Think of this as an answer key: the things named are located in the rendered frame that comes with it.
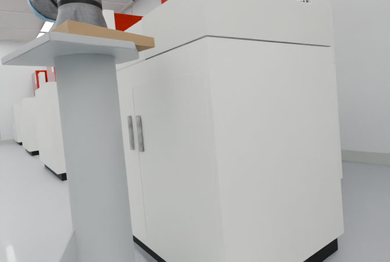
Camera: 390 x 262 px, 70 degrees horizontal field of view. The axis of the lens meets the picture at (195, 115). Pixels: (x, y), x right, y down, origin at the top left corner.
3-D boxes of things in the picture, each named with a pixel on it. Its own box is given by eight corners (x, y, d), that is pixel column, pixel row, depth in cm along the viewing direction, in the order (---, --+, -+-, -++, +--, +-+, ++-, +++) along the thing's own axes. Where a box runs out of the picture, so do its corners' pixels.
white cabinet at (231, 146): (200, 198, 190) (189, 77, 186) (345, 252, 112) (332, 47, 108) (107, 230, 152) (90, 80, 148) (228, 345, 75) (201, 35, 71)
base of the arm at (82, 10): (77, 28, 68) (73, -12, 68) (41, 42, 76) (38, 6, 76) (122, 40, 81) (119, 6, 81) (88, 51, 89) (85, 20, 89)
